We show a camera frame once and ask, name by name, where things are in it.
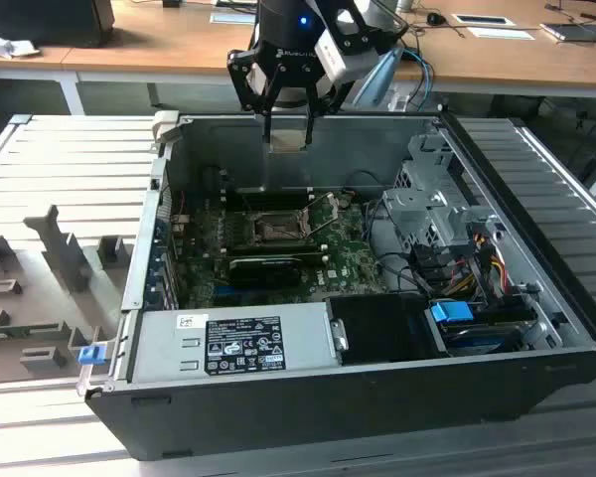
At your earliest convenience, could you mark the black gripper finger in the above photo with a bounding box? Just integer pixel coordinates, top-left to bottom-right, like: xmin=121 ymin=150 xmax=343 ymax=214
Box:
xmin=302 ymin=78 xmax=347 ymax=148
xmin=226 ymin=48 xmax=284 ymax=146

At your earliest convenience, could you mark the silver square CPU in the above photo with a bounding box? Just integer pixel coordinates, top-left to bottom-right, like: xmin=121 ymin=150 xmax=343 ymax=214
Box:
xmin=269 ymin=129 xmax=308 ymax=153

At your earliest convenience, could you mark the metal socket cover frame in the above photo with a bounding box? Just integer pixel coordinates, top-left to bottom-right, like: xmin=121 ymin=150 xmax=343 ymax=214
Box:
xmin=301 ymin=192 xmax=345 ymax=236

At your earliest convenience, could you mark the black RAM slot bank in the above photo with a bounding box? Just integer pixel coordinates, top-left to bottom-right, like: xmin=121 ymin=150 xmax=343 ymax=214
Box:
xmin=225 ymin=240 xmax=329 ymax=264
xmin=225 ymin=187 xmax=314 ymax=213

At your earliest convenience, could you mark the CPU socket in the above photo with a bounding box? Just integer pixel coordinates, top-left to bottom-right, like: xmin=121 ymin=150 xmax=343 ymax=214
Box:
xmin=242 ymin=211 xmax=315 ymax=245

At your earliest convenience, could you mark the long wooden office desk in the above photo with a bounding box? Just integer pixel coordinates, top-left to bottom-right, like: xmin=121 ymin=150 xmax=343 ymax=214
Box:
xmin=62 ymin=0 xmax=596 ymax=99

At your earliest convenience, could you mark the pale blue teach pendant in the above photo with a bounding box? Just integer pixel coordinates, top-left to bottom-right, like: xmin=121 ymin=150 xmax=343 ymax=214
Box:
xmin=352 ymin=47 xmax=406 ymax=106

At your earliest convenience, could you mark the green motherboard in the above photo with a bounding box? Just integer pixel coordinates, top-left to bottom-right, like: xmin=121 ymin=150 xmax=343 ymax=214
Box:
xmin=171 ymin=191 xmax=393 ymax=309

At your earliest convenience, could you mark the silver metal drive cage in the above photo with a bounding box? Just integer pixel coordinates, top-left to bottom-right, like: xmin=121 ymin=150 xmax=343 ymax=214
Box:
xmin=381 ymin=132 xmax=498 ymax=249

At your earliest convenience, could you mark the black graphics card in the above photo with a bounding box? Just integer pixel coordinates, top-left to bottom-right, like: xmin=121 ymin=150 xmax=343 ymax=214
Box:
xmin=226 ymin=255 xmax=302 ymax=289

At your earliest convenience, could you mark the large black box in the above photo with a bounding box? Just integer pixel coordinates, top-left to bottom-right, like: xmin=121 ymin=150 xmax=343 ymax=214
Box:
xmin=0 ymin=0 xmax=116 ymax=49

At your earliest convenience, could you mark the black plastic air shroud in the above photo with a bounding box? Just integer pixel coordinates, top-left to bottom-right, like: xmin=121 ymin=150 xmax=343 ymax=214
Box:
xmin=325 ymin=292 xmax=451 ymax=367

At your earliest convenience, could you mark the short wooden office desk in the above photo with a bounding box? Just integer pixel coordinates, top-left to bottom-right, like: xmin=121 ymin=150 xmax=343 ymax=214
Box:
xmin=0 ymin=0 xmax=115 ymax=80

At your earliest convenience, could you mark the crumpled white paper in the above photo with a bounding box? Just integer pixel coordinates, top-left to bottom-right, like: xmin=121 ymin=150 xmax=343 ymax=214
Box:
xmin=0 ymin=27 xmax=42 ymax=61

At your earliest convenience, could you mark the blue disk carrier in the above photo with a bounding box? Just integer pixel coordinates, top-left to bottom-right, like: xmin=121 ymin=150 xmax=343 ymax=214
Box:
xmin=429 ymin=300 xmax=527 ymax=357

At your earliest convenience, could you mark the silver power supply unit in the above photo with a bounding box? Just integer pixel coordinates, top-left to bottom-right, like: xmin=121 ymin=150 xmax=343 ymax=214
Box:
xmin=128 ymin=300 xmax=342 ymax=384

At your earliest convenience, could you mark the grey parts rack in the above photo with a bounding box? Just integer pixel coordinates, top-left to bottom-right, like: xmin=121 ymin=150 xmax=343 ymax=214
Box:
xmin=0 ymin=203 xmax=140 ymax=387

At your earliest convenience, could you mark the dark tablet with pale rim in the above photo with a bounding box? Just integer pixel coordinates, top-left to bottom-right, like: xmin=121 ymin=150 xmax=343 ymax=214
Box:
xmin=539 ymin=22 xmax=596 ymax=44

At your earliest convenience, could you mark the black open PC case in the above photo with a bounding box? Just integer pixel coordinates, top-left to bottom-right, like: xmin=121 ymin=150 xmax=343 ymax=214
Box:
xmin=81 ymin=111 xmax=596 ymax=461

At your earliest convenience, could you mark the white desk cable hatch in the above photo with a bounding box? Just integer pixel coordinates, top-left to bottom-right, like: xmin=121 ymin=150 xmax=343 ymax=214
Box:
xmin=210 ymin=10 xmax=258 ymax=26
xmin=450 ymin=13 xmax=518 ymax=28

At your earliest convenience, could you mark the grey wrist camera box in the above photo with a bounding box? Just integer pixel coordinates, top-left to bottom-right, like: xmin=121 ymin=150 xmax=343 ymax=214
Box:
xmin=313 ymin=28 xmax=378 ymax=83

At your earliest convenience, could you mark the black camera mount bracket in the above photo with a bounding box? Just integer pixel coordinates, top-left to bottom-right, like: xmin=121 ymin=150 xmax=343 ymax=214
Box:
xmin=322 ymin=0 xmax=411 ymax=57

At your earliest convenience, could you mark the beige case release handle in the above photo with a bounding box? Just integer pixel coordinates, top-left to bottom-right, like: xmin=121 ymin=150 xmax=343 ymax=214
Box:
xmin=151 ymin=111 xmax=181 ymax=146

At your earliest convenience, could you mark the blue network cable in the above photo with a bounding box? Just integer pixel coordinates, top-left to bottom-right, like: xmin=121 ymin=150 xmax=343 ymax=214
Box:
xmin=401 ymin=47 xmax=436 ymax=108

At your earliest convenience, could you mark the yellow red wire bundle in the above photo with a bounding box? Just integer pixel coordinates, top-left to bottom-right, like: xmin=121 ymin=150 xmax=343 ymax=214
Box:
xmin=446 ymin=238 xmax=514 ymax=299

